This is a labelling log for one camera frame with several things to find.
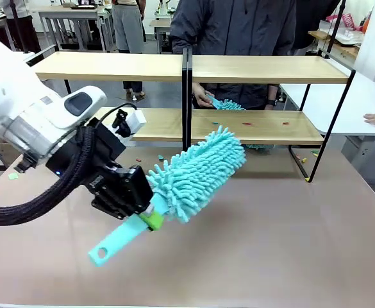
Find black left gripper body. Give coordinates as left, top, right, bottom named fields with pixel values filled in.
left=89, top=162, right=133, bottom=221

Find teal microfiber duster handle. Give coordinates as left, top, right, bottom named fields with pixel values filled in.
left=88, top=126, right=247, bottom=268

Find teal microfiber duster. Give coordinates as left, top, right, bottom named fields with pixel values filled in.
left=205, top=93, right=274, bottom=151

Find person's right hand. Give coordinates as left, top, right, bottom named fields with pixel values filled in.
left=192, top=82, right=216, bottom=109

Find small background table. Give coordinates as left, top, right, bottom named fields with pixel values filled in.
left=149, top=18, right=175, bottom=55

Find background person grey trousers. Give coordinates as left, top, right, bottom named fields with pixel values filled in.
left=111, top=0, right=147, bottom=98

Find grey background workbench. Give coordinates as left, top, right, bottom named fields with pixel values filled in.
left=38, top=5, right=115, bottom=53

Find person in dark grey jacket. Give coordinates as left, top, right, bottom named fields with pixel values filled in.
left=169, top=0, right=299, bottom=112

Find background person dark trousers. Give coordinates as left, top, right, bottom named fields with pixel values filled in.
left=0, top=0, right=42, bottom=53

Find black stand pole with base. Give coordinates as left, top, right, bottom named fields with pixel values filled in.
left=9, top=0, right=37, bottom=56

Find large white table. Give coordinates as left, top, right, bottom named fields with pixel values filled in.
left=278, top=71, right=375, bottom=163

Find background person black clothes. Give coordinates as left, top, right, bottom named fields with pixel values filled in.
left=294, top=0, right=341, bottom=49

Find wooden workbench with clutter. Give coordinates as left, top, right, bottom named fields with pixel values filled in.
left=308, top=19, right=367, bottom=59

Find pink sign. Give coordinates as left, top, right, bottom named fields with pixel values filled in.
left=342, top=12, right=356, bottom=30

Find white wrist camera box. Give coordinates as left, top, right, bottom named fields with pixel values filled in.
left=112, top=108, right=147, bottom=142

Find thin black camera cable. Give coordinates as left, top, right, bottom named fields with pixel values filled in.
left=99, top=103, right=138, bottom=123

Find wooden shelf unit black frame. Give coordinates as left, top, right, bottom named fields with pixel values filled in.
left=187, top=47, right=356, bottom=183
left=26, top=47, right=188, bottom=152

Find black camera stand pole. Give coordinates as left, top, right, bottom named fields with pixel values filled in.
left=318, top=0, right=349, bottom=60

